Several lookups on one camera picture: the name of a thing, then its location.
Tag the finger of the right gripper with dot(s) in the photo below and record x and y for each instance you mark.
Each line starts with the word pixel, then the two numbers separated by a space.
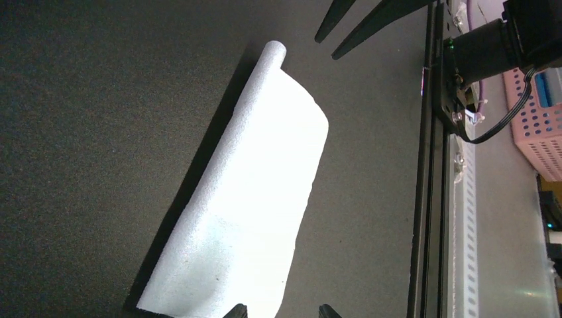
pixel 385 13
pixel 336 11

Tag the black aluminium frame rail front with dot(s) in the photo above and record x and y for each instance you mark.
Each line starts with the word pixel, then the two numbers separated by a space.
pixel 429 276

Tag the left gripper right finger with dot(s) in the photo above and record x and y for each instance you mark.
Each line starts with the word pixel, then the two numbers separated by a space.
pixel 326 311

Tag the pink perforated basket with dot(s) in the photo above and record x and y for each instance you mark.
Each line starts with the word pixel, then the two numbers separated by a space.
pixel 536 129

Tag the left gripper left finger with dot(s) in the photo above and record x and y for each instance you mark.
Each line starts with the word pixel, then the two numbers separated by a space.
pixel 238 311

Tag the white slotted cable duct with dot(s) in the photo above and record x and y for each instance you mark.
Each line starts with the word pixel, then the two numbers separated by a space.
pixel 462 290

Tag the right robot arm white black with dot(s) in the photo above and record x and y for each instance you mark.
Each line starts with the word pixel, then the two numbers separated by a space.
pixel 527 36

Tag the light blue cleaning cloth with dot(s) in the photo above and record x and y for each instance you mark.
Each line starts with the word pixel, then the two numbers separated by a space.
pixel 235 240

